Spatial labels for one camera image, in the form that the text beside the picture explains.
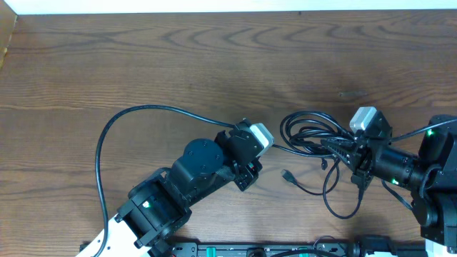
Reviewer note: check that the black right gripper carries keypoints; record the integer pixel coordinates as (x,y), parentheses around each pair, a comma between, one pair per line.
(363,159)

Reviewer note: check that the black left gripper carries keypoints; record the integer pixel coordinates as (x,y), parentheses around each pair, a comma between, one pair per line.
(246,172)

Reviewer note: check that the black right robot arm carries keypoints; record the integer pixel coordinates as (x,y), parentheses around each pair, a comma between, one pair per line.
(422,162)

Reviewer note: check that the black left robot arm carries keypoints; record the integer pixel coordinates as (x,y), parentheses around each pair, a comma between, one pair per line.
(159,206)

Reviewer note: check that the wooden panel at left edge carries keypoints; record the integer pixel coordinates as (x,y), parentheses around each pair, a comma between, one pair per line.
(8,20)

